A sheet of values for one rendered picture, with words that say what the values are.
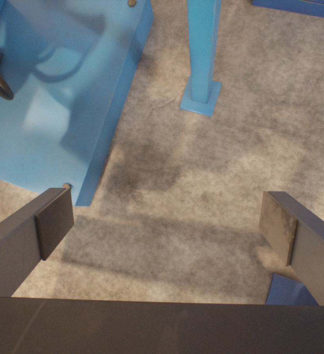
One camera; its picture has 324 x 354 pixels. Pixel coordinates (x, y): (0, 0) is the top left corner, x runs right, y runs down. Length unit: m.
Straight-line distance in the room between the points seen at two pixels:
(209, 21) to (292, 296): 0.85
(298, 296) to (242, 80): 0.79
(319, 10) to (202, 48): 0.63
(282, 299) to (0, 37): 1.45
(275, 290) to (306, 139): 0.54
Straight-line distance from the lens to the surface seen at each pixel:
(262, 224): 0.17
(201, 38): 0.68
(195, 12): 0.62
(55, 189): 0.17
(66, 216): 0.16
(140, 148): 0.98
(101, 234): 1.00
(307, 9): 1.24
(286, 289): 0.99
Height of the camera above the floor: 0.92
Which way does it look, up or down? 79 degrees down
